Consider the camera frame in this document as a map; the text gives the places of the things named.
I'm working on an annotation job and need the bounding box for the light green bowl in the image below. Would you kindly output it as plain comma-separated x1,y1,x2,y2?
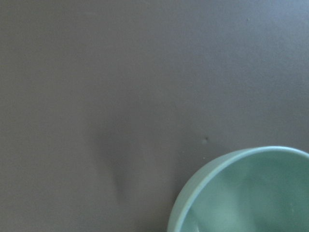
167,146,309,232

